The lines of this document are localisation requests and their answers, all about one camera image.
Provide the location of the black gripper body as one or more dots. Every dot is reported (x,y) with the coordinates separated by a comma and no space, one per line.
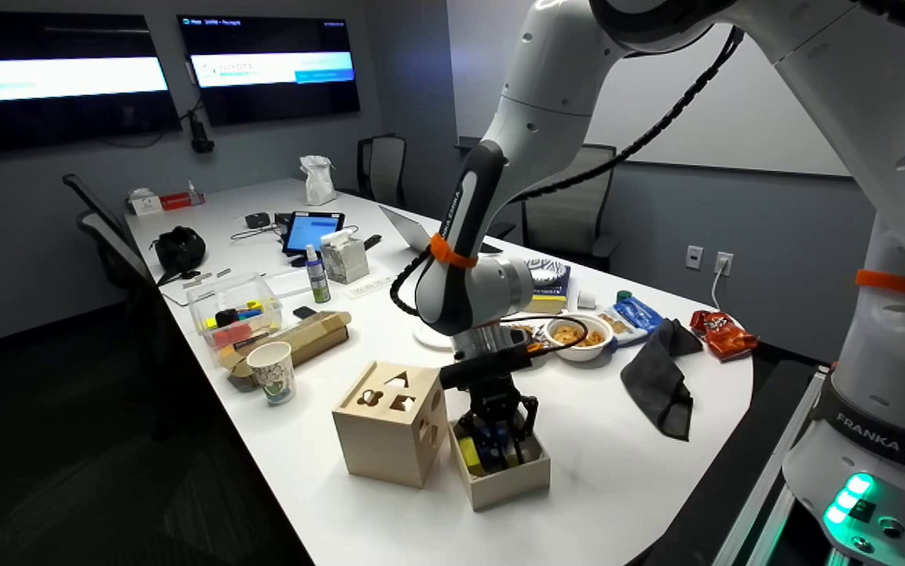
(501,407)

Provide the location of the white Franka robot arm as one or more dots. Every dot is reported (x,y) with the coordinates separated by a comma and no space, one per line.
(895,348)

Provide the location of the wooden shape sorter cube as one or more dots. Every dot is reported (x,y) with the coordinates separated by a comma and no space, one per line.
(390,426)

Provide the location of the red flat item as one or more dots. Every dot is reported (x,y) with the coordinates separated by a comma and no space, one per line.
(178,199)

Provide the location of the small yellow block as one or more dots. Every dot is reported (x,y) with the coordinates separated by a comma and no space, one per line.
(470,460)

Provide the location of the open wooden tray box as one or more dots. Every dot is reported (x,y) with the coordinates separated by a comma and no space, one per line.
(509,490)

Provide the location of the white bowl with snacks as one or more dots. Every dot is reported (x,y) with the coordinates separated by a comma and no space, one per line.
(588,342)

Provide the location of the blue and yellow box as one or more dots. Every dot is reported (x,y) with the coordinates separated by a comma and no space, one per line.
(550,294)

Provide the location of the black cloth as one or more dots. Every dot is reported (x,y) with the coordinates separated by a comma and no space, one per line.
(660,378)

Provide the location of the blue packet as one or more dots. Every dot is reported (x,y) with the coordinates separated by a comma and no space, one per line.
(638,312)

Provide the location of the large grey office chair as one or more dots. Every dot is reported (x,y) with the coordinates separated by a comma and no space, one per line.
(579,225)

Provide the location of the open grey laptop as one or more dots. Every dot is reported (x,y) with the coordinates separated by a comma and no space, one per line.
(408,225)

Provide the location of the wooden rolling pin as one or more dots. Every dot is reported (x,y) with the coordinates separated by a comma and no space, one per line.
(305,337)

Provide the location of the white tissue box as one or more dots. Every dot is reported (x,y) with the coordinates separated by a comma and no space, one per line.
(344,258)

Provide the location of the small sanitizer bottle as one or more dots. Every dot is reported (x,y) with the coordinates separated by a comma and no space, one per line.
(319,282)

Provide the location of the patterned paper cup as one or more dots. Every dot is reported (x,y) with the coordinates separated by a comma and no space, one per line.
(273,377)

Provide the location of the red chip bag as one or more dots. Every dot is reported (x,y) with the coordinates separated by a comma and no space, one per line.
(725,334)

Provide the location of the tablet with blue screen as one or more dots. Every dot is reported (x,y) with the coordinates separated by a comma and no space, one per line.
(311,232)

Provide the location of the small grey office chair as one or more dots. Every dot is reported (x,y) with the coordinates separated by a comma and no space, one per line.
(381,167)

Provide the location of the clear plastic container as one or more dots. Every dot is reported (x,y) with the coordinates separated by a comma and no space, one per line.
(235,317)

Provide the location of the black headphones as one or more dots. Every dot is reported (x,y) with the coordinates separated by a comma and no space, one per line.
(180,252)

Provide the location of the white whiteboard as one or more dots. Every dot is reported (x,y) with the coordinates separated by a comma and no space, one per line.
(776,127)

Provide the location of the small white box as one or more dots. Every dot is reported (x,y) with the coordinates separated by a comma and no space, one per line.
(146,203)

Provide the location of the black side chair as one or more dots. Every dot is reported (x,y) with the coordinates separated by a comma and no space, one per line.
(110,246)

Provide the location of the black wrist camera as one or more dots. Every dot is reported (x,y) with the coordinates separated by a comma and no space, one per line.
(485,369)

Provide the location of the white wall outlet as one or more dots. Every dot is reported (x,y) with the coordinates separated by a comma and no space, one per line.
(696,256)
(725,263)

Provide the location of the wall monitor with blue button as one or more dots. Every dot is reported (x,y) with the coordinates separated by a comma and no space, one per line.
(268,68)

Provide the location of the wide wall monitor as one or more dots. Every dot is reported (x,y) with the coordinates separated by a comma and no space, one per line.
(49,83)

